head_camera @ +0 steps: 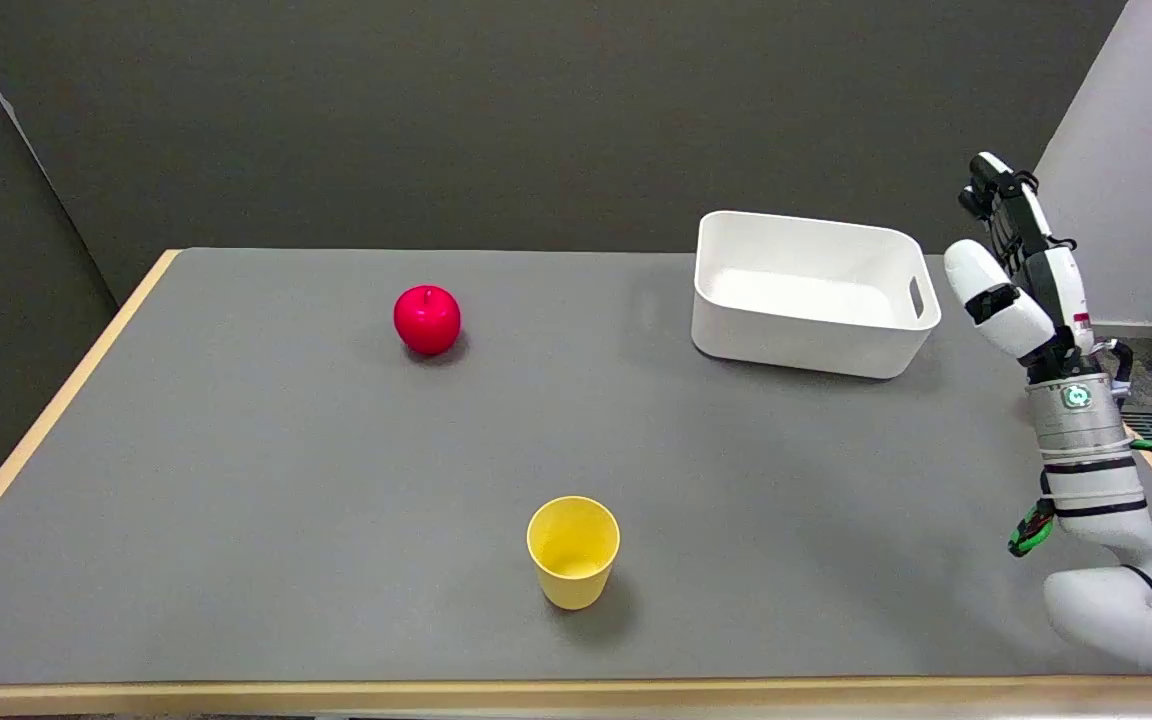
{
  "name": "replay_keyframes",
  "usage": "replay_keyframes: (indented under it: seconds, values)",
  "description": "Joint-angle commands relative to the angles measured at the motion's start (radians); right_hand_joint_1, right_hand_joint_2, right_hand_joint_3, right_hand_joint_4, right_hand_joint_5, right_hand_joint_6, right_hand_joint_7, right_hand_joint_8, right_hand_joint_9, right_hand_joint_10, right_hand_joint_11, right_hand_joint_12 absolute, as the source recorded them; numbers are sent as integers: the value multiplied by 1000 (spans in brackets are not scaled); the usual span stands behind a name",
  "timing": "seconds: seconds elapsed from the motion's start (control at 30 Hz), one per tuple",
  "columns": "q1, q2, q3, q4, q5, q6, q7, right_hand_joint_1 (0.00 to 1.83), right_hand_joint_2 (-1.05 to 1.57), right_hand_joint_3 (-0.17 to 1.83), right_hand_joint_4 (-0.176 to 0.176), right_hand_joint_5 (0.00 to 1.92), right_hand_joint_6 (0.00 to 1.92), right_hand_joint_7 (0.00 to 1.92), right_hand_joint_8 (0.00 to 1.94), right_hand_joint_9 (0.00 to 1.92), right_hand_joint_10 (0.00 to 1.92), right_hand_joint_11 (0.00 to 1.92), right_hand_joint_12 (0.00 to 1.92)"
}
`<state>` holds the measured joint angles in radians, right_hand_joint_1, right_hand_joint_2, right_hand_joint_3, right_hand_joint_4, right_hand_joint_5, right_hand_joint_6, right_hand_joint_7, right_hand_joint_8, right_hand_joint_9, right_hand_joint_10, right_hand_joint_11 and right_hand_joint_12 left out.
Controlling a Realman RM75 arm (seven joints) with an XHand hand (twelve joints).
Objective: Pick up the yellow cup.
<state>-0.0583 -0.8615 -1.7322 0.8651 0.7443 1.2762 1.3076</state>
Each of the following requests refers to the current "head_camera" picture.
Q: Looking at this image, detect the red apple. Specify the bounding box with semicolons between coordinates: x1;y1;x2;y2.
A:
393;285;462;357

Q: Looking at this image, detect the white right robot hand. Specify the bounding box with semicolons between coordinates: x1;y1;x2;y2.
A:
943;152;1100;384

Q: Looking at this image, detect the white plastic bin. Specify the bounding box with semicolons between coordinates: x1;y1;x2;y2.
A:
691;210;943;380

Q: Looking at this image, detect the yellow plastic cup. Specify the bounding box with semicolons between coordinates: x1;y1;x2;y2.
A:
526;496;622;611

